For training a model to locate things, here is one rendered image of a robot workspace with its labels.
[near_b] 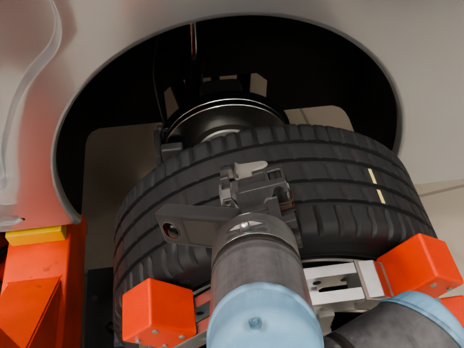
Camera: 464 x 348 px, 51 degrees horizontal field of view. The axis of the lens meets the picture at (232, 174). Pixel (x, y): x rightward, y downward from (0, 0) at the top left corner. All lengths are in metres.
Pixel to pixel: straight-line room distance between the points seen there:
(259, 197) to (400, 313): 0.19
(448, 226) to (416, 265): 1.53
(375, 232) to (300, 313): 0.41
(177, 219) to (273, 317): 0.24
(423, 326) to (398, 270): 0.28
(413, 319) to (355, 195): 0.31
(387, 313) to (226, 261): 0.18
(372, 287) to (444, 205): 1.62
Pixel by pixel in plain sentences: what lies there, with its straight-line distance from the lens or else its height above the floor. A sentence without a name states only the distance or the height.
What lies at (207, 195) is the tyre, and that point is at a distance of 0.79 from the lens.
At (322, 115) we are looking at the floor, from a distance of 2.57.
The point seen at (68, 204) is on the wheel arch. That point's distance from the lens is 1.25.
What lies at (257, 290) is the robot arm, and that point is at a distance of 0.40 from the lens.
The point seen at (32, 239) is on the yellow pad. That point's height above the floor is 0.71.
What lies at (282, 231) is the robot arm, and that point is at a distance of 0.49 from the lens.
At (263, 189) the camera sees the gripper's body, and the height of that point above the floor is 1.34.
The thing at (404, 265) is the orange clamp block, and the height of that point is 1.13.
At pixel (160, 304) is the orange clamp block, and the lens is 0.75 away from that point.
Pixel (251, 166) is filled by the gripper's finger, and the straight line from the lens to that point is 0.66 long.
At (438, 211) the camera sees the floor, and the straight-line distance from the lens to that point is 2.34.
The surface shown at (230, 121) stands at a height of 0.95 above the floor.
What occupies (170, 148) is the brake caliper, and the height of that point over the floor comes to 0.91.
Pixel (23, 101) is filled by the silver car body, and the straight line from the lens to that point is 0.98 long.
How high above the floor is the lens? 1.80
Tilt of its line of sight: 52 degrees down
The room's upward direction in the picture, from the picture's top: straight up
